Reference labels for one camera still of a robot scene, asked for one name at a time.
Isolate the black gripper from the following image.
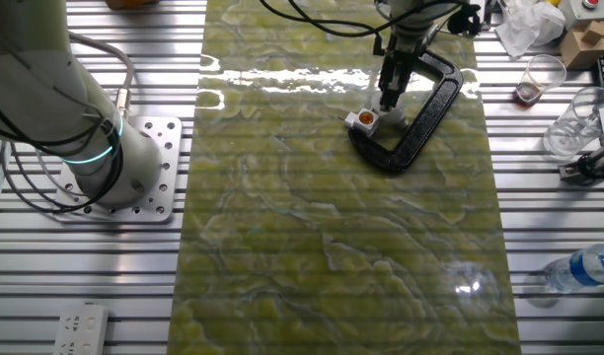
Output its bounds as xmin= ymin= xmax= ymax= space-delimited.
xmin=378 ymin=30 xmax=430 ymax=113

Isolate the white light bulb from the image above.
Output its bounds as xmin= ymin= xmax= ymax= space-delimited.
xmin=370 ymin=96 xmax=411 ymax=131

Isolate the black C-clamp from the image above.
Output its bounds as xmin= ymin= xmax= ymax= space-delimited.
xmin=346 ymin=47 xmax=465 ymax=176

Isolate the plastic cup with brown liquid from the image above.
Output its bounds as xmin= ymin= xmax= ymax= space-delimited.
xmin=514 ymin=53 xmax=568 ymax=107

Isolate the green marble pattern mat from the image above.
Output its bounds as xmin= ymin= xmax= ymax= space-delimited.
xmin=166 ymin=0 xmax=523 ymax=355

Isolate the crumpled white tissue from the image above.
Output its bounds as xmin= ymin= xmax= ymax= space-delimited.
xmin=494 ymin=0 xmax=567 ymax=58

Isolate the clear plastic cup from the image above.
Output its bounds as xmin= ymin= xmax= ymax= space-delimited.
xmin=542 ymin=86 xmax=604 ymax=161

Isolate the small cardboard box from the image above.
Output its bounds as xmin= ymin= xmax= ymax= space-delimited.
xmin=559 ymin=27 xmax=604 ymax=71

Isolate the grey emergency stop box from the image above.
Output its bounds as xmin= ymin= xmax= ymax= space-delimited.
xmin=558 ymin=0 xmax=604 ymax=30

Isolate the small wooden block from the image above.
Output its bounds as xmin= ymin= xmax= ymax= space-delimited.
xmin=580 ymin=19 xmax=604 ymax=47

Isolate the clear water bottle blue cap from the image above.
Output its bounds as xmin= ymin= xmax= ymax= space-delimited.
xmin=542 ymin=243 xmax=604 ymax=296

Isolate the white power strip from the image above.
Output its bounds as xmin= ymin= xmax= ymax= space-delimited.
xmin=51 ymin=301 xmax=111 ymax=355

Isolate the silver camera with black mount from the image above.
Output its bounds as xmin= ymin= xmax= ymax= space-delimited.
xmin=558 ymin=146 xmax=604 ymax=187

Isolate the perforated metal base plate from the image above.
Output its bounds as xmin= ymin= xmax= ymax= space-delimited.
xmin=51 ymin=114 xmax=184 ymax=225

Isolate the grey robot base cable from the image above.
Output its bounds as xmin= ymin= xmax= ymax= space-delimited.
xmin=67 ymin=30 xmax=136 ymax=120

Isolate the black base cable bundle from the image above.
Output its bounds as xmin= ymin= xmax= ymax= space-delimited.
xmin=0 ymin=93 xmax=125 ymax=216

